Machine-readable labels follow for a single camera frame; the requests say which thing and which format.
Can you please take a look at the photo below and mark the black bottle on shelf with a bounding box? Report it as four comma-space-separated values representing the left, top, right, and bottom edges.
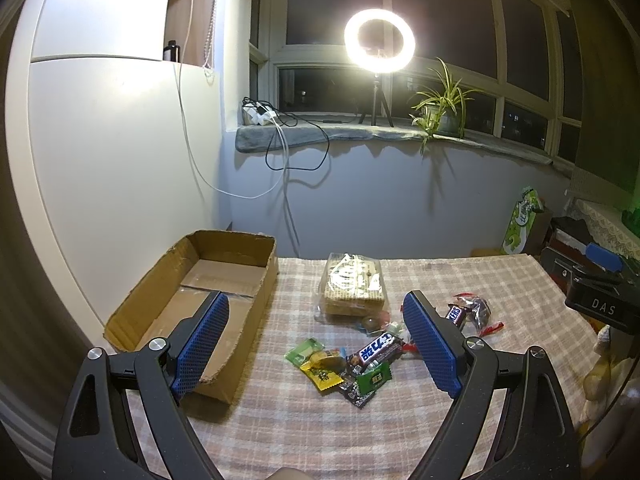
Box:
163, 40, 181, 63

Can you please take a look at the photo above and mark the brown cardboard box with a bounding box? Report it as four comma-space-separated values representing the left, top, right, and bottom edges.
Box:
104, 230, 278, 404

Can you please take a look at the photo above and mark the small green candy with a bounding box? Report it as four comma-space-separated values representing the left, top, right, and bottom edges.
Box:
385, 322, 405, 339

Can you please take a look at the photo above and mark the green snack bag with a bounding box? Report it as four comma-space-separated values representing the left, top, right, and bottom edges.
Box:
501, 186, 544, 255

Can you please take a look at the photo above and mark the red clear snack bag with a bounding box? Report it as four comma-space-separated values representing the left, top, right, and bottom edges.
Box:
449, 292, 504, 337

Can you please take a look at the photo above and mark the dark green candy packet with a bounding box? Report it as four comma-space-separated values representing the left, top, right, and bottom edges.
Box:
356, 362, 392, 396

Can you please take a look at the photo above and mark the plaid table cloth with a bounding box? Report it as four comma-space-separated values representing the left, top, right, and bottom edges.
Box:
124, 253, 601, 480

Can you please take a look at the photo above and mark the yellow candy packet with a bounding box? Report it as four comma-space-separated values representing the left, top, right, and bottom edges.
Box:
299, 349, 346, 392

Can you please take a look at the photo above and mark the small Snickers bar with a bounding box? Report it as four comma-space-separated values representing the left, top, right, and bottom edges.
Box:
446, 304, 468, 330

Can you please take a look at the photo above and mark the white power strip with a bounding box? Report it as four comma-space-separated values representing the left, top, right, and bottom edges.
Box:
242, 98, 278, 126

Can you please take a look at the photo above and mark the ring light on tripod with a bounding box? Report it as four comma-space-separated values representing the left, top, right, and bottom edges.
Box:
344, 8, 416, 127

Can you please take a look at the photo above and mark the cracker pack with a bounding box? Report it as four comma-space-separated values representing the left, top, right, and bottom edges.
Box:
316, 252, 388, 323

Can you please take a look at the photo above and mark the black patterned candy packet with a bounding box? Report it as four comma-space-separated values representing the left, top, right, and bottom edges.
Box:
338, 375, 376, 408

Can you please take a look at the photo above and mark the white cable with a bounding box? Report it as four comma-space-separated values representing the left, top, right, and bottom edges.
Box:
171, 0, 292, 201

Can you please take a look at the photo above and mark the potted spider plant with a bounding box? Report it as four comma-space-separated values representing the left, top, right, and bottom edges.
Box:
410, 58, 483, 155

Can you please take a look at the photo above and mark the large Snickers bar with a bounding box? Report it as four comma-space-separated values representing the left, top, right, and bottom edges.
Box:
347, 332, 402, 370

